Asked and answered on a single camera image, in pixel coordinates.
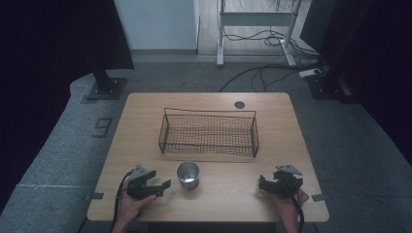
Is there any black floor cable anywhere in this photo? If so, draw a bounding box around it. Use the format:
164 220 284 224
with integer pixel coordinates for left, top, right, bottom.
219 62 325 93

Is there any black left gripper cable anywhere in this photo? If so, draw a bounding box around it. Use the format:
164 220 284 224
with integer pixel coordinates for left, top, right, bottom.
111 169 134 233

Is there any tangle of black cables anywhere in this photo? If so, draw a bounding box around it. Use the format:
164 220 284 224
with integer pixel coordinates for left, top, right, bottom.
223 27 324 62

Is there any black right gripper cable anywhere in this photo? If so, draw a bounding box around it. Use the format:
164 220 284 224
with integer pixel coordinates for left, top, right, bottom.
281 180 306 233

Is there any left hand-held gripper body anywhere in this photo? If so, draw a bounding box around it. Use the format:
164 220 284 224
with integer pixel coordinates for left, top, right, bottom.
126 164 157 201

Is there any black wire mesh basket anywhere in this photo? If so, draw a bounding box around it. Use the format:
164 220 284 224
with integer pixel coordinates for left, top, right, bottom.
157 107 260 159

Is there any metal cup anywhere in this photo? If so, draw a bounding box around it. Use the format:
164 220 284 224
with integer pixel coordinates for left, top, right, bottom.
176 160 201 191

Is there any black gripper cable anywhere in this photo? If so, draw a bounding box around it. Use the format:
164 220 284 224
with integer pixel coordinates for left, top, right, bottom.
111 169 134 233
281 180 306 233

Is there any person's left hand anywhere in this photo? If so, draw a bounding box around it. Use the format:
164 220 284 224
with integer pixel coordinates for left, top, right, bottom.
118 189 157 225

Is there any dark curtain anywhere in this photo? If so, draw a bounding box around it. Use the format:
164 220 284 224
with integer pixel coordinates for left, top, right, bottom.
299 0 412 166
0 0 135 215

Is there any person's right hand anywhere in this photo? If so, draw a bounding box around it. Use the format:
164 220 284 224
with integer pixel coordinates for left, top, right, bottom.
271 188 311 225

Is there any white metal desk frame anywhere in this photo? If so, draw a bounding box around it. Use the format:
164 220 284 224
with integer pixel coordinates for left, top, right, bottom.
216 0 303 68

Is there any white power strip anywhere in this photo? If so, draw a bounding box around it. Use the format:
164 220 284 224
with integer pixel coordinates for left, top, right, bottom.
297 67 323 79

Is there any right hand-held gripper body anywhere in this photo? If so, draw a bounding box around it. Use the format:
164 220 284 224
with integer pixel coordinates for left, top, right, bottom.
273 164 304 199

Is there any black metal stand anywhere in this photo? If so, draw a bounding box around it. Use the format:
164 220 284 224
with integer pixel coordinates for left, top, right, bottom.
86 62 129 101
305 61 356 102

